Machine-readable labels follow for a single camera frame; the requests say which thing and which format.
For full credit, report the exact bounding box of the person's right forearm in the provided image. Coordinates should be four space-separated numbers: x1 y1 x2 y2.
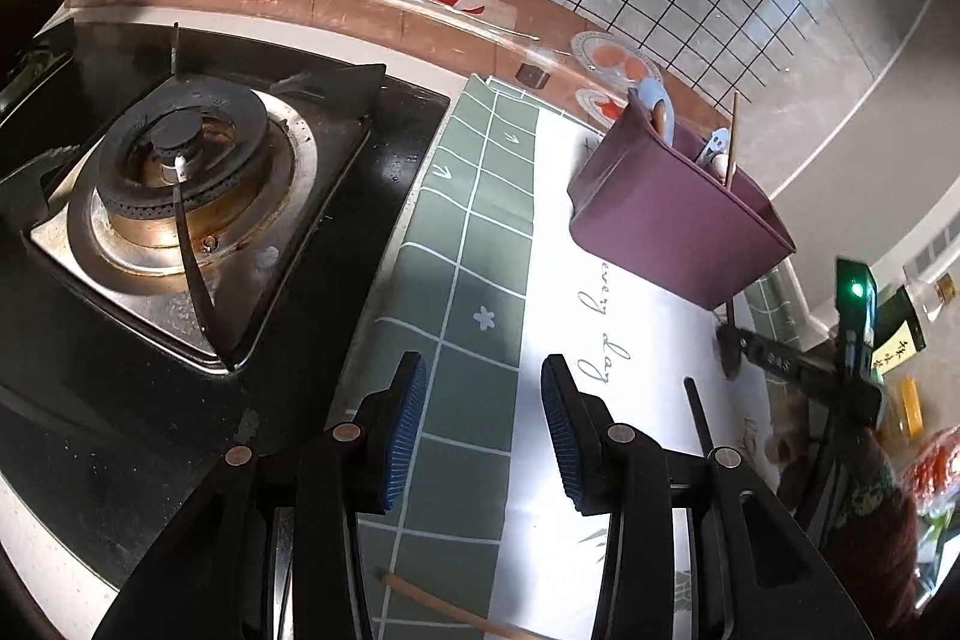
821 430 935 640

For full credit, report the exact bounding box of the small brown spoon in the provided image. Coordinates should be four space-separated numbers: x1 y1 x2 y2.
716 301 745 382

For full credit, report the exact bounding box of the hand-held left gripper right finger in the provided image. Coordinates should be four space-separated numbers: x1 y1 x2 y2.
540 353 875 640

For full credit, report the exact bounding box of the light blue plastic ladle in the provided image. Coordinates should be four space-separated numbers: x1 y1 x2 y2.
628 79 676 146

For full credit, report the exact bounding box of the green checked table mat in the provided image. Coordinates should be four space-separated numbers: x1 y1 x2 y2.
330 74 833 640

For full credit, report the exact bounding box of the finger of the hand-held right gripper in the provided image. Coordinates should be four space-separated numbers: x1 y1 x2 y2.
739 325 807 382

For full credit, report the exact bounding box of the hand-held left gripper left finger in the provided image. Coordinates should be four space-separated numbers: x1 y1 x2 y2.
90 351 428 640

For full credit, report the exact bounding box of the wooden chopstick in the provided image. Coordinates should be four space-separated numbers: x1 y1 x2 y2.
382 572 552 640
721 91 742 190

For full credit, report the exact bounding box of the purple plastic utensil holder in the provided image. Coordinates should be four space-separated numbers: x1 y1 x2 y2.
566 96 797 311

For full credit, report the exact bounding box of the thin black spoon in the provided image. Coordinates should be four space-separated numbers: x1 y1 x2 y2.
684 377 717 457

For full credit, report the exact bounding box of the black gas stove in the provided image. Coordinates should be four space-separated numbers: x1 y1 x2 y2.
0 21 451 592

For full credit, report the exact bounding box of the dark soy sauce bottle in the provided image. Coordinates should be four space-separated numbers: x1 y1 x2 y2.
874 276 960 378

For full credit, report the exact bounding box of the yellow lid chili jar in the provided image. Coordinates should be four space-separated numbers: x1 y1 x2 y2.
881 377 960 513

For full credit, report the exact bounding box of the person's right hand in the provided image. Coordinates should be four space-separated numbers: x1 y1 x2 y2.
763 385 826 498

